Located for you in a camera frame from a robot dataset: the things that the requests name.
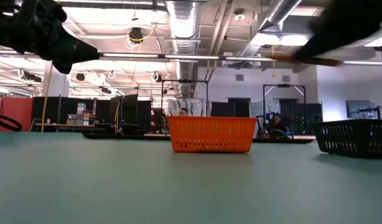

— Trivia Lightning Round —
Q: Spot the stack of boxes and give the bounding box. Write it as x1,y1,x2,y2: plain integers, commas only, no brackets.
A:
66,102,97,126

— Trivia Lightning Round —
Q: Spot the silver ventilation duct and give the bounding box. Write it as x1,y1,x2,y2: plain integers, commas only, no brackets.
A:
239,0,304,65
164,0,200,100

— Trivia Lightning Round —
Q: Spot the black arched handle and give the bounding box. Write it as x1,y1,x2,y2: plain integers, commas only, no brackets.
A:
268,129,292,139

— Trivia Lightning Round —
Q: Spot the yellow hanging cord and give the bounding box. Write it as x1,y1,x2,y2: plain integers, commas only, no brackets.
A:
40,63,54,133

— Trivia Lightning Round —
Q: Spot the black metal table frame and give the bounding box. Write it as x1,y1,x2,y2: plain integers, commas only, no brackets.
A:
83,133,317,144

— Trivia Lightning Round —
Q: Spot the silver foil curtain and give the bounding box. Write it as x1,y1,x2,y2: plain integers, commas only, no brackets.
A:
167,98,212,118

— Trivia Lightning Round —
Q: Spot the black computer monitor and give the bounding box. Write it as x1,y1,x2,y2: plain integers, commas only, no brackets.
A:
345,100,376,119
109,93,153,135

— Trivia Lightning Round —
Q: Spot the wooden desk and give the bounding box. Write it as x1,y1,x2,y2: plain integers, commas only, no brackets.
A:
34,123,96,129

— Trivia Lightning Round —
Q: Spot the black metal frame stand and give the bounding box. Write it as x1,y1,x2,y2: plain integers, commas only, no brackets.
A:
160,79,210,118
263,83,307,124

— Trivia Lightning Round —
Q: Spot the red partition panel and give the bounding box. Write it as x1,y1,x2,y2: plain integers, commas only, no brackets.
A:
0,96,34,133

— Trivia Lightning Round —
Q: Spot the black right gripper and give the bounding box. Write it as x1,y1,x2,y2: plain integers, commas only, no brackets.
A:
291,0,382,62

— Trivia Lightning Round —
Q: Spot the black looping cable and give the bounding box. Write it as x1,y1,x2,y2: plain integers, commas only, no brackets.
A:
0,112,24,133

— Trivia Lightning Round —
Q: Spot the black round ceiling fixture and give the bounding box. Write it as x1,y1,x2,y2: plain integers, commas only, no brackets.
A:
128,27,144,44

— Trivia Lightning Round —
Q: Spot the black plastic basket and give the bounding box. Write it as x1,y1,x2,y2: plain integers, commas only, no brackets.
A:
310,118,382,160

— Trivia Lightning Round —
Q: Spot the orange plastic basket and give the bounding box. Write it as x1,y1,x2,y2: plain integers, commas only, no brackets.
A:
166,116,258,154

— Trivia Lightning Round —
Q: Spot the long ceiling light bar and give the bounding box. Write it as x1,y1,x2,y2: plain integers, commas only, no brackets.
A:
0,49,382,67

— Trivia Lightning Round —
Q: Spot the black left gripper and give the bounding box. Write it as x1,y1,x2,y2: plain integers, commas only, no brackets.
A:
10,0,101,75

